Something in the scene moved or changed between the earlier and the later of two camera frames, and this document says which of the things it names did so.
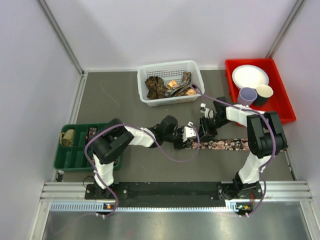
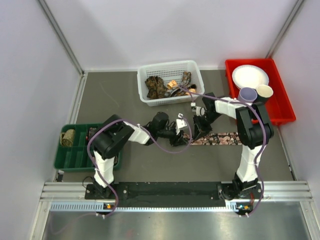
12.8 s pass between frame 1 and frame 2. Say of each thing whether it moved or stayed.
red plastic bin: stayed
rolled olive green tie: stayed
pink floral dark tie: moved
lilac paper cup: stayed
